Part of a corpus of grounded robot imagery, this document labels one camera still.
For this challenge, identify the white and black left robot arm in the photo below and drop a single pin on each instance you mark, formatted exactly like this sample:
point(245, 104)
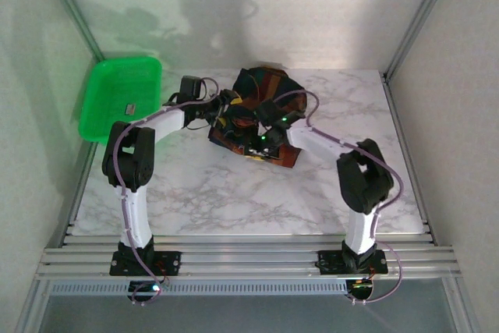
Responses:
point(134, 212)

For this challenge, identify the aluminium corner post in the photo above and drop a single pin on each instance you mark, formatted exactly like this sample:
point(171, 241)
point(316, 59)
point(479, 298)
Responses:
point(422, 17)
point(76, 13)

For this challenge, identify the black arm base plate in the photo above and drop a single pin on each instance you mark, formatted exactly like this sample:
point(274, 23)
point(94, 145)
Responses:
point(171, 261)
point(329, 263)

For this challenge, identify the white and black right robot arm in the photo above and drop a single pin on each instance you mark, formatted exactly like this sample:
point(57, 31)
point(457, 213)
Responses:
point(360, 227)

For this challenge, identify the multicolour plaid long sleeve shirt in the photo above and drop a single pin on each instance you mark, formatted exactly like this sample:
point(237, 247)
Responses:
point(265, 83)

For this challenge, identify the green plastic basket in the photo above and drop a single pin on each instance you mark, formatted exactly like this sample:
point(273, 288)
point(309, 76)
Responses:
point(117, 87)

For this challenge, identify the small grey label sticker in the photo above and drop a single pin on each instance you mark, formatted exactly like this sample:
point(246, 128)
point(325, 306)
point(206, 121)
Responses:
point(130, 109)

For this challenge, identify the aluminium rail frame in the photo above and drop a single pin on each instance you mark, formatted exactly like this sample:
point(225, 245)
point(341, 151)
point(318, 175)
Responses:
point(249, 259)

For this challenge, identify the aluminium side rail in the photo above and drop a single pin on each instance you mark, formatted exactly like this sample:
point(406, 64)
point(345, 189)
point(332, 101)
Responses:
point(408, 153)
point(78, 200)

